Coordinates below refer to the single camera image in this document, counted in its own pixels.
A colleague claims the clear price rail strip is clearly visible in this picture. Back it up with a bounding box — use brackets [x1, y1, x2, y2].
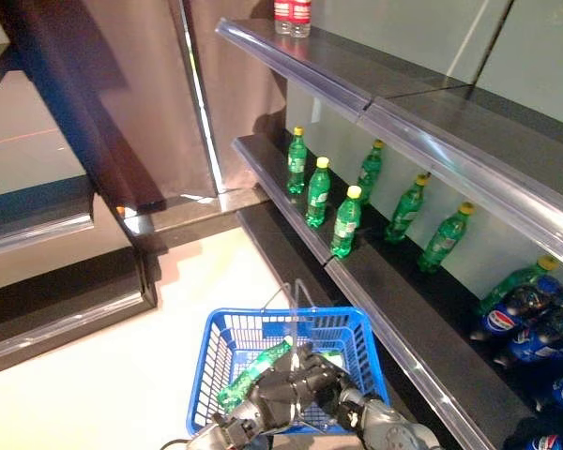
[232, 138, 333, 266]
[358, 96, 563, 276]
[214, 17, 374, 126]
[323, 257, 498, 450]

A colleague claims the metal wire basket handle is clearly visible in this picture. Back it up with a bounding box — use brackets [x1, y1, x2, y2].
[293, 277, 318, 357]
[265, 280, 297, 367]

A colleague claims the dark low shelf board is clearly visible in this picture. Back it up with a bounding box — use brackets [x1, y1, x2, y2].
[236, 201, 404, 423]

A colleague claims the blue plastic shopping basket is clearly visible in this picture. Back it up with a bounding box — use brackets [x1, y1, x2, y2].
[186, 307, 391, 437]

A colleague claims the dark high shelf board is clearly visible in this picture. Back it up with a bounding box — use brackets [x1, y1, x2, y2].
[224, 18, 563, 226]

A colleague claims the silver metal pole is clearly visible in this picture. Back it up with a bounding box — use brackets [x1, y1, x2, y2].
[166, 0, 234, 198]

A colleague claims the shelf back upright post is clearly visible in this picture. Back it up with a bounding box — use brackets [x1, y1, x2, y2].
[468, 0, 517, 90]

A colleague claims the water bottle red label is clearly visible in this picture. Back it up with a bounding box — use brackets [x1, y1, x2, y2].
[273, 0, 296, 35]
[290, 0, 313, 38]

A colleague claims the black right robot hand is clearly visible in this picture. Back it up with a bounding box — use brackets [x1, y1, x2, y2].
[309, 349, 358, 419]

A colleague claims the dark brown glossy pillar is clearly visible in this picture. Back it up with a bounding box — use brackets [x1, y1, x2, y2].
[0, 0, 166, 212]

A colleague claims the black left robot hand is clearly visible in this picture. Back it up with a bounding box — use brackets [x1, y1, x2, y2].
[248, 355, 321, 428]

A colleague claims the dark side shelf rack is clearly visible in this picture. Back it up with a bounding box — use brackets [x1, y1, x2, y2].
[0, 175, 159, 379]

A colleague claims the dark drinks shelf board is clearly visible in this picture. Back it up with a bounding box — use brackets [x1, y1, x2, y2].
[233, 126, 563, 450]

